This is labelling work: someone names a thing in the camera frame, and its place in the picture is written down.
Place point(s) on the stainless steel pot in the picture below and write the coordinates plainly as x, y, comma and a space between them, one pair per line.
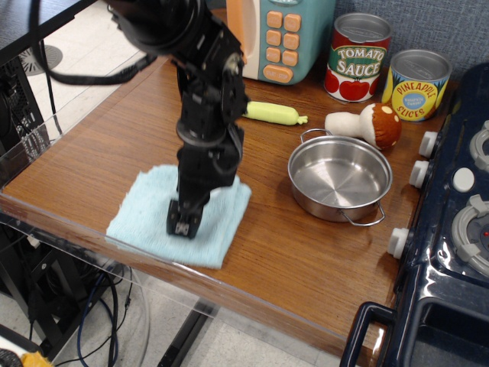
339, 178

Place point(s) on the plush brown mushroom toy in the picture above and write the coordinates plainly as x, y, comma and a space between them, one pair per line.
377, 124

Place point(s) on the black computer tower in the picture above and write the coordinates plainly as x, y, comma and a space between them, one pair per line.
21, 120

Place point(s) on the light blue cloth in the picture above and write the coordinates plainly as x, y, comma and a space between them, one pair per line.
142, 218

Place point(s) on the spoon with green handle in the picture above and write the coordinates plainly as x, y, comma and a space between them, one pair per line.
274, 113

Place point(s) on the tomato sauce can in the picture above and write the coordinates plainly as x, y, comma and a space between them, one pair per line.
359, 46

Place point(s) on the dark blue toy stove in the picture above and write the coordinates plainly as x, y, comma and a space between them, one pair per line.
440, 314

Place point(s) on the pineapple slices can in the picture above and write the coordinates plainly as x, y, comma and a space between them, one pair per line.
416, 83

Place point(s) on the black table leg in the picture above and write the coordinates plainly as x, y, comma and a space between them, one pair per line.
183, 340

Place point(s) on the teal toy microwave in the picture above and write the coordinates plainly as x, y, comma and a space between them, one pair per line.
280, 40

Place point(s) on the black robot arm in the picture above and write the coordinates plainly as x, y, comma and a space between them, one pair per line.
209, 65

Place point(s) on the black side desk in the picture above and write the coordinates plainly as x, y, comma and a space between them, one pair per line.
15, 32

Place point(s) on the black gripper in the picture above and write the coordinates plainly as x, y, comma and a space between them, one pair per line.
203, 167

